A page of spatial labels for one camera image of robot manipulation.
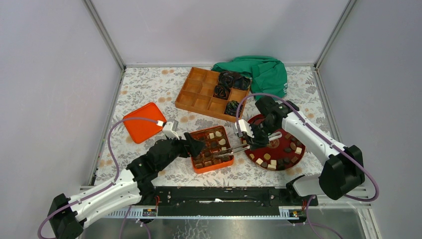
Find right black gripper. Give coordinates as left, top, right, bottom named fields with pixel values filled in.
left=244, top=119, right=278, bottom=151

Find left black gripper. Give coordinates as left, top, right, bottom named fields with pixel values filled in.
left=157, top=133, right=206, bottom=173

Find red round plate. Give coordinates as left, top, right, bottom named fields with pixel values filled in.
left=245, top=128, right=306, bottom=171

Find orange chocolate box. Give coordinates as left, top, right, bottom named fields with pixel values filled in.
left=190, top=125, right=234, bottom=174

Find metal serving tongs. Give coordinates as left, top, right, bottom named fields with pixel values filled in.
left=211, top=144, right=250, bottom=158

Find orange box lid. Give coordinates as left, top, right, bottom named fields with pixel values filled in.
left=123, top=102, right=167, bottom=144

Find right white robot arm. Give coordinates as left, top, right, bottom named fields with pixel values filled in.
left=235, top=93, right=365, bottom=205

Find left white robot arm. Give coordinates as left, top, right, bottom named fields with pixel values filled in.
left=47, top=132, right=206, bottom=239

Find floral table mat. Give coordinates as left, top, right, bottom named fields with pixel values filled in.
left=95, top=66, right=330, bottom=186

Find wooden compartment organizer tray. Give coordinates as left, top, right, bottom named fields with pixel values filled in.
left=175, top=67, right=250, bottom=122

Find dark rolled fabric front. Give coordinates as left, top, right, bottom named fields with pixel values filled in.
left=224, top=100, right=243, bottom=118

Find dark rolled fabric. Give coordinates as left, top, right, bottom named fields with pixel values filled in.
left=218, top=71, right=251, bottom=91
left=213, top=85, right=231, bottom=100
left=224, top=100, right=243, bottom=118

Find green cloth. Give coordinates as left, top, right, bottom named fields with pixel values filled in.
left=211, top=55, right=288, bottom=98

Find dark rolled fabric middle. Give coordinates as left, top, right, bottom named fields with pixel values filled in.
left=213, top=85, right=231, bottom=100

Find dark rolled fabric back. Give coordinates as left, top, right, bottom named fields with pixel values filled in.
left=218, top=71, right=251, bottom=91

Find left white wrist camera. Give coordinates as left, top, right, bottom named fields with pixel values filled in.
left=156, top=119, right=180, bottom=140

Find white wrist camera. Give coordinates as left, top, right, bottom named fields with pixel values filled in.
left=234, top=119, right=254, bottom=138
left=156, top=119, right=180, bottom=140

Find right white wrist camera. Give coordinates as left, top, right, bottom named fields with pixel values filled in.
left=234, top=119, right=254, bottom=138

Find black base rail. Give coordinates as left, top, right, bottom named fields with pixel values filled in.
left=135, top=186, right=318, bottom=217

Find aluminium frame rail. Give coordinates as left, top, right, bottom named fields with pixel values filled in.
left=67, top=185, right=380, bottom=239

